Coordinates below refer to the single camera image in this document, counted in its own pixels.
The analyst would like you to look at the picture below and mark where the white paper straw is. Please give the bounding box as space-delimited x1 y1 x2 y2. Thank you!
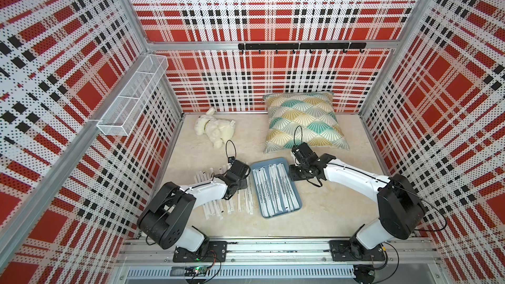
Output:
194 172 203 184
252 170 270 218
277 164 300 210

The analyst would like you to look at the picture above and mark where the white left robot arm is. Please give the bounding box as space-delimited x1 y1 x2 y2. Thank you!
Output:
137 160 251 256

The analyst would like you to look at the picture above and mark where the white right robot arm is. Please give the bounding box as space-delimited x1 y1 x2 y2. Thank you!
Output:
289 143 426 255

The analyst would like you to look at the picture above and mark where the geometric fan pattern pillow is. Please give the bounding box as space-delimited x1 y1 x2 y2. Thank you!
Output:
263 92 350 153

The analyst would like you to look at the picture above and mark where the white plush toy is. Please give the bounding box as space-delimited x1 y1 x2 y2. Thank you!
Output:
194 107 236 149

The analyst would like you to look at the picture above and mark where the green circuit board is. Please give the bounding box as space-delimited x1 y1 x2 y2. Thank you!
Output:
184 266 209 277

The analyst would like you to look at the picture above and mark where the black wall hook rail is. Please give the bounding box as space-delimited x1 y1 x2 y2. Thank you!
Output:
238 42 367 52

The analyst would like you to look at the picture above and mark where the white wire mesh basket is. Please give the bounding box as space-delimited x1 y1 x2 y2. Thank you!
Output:
97 54 168 137

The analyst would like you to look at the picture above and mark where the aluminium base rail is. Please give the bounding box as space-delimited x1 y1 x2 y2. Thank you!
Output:
111 237 449 283

